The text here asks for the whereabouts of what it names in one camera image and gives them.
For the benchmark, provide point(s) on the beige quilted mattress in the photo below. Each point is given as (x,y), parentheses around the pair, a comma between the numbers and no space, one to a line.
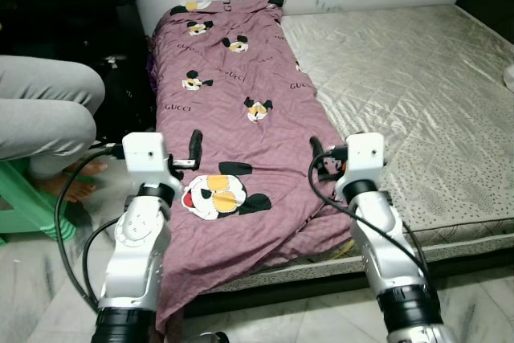
(418,94)

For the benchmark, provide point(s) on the pink Mickey Mouse blanket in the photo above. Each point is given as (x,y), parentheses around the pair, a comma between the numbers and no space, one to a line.
(233,118)

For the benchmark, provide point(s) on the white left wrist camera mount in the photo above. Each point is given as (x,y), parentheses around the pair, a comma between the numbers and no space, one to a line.
(148,158)

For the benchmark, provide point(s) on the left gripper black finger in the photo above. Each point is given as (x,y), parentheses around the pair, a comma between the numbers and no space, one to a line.
(195,149)

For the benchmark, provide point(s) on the black bag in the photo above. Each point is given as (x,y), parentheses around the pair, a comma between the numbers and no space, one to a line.
(64,6)

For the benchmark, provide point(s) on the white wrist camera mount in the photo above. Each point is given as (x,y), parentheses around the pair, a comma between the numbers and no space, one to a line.
(363,158)
(148,158)

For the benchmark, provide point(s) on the green plastic stool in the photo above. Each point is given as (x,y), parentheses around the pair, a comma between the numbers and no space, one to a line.
(32,210)

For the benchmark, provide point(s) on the person with bare feet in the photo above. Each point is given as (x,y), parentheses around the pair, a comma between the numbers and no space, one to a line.
(40,110)

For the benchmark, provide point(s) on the dark bed frame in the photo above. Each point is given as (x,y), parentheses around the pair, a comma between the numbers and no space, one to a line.
(466,267)

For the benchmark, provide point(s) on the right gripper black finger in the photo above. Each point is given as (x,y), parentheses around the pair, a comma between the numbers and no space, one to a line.
(317,153)

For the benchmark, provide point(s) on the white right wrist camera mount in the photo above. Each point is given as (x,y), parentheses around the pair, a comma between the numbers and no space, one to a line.
(363,158)

